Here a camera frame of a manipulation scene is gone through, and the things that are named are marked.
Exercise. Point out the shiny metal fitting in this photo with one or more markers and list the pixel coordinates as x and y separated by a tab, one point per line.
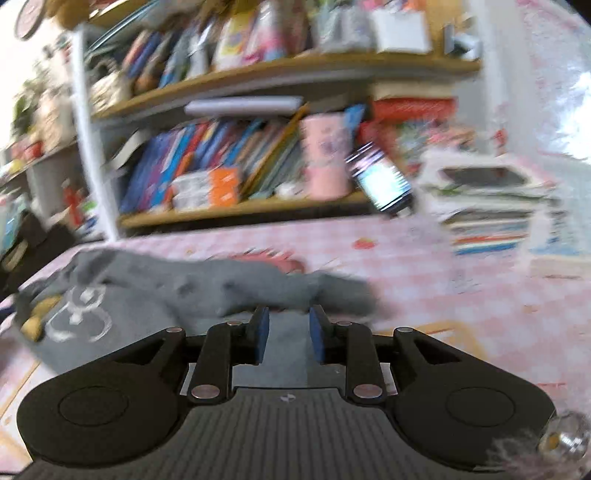
565	438

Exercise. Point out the white quilted handbag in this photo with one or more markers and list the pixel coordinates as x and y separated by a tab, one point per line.
110	87

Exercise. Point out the wooden bookshelf with white frame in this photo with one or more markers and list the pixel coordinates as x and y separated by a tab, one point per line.
277	69

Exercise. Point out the side wooden shelf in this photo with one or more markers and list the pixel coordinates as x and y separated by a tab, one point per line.
46	154

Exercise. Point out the row of upright colourful books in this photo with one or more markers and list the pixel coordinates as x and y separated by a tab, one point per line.
231	41

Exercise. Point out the black tablet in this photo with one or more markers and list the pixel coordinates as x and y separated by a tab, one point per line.
482	176

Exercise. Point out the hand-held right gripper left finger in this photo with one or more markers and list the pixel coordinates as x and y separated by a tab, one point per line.
262	334

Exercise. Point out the row of leaning colourful books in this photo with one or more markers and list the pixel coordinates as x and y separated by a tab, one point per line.
198	143

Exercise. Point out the white flat case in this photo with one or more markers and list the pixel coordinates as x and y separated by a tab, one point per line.
244	106

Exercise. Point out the white and orange toothpaste box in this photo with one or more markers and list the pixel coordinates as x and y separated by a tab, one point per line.
203	199
207	179

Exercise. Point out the stack of magazines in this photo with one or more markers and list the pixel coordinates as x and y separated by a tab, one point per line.
489	217

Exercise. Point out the red thick book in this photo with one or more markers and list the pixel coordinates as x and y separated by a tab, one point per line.
411	110

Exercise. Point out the pink tumbler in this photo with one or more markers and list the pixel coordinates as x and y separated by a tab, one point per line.
325	152

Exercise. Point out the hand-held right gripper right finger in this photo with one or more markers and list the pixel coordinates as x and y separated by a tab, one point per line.
316	337

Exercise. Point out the dark bulky object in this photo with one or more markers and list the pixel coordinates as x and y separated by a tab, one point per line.
41	249

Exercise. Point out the black smartphone with lit screen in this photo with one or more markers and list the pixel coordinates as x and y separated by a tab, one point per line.
381	177

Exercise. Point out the pink checked tablecloth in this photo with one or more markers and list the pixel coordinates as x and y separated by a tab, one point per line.
461	300

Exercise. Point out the white storage box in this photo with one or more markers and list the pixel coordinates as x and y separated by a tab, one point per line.
401	31

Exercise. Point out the grey sweatshirt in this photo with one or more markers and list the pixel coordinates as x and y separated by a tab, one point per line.
138	277

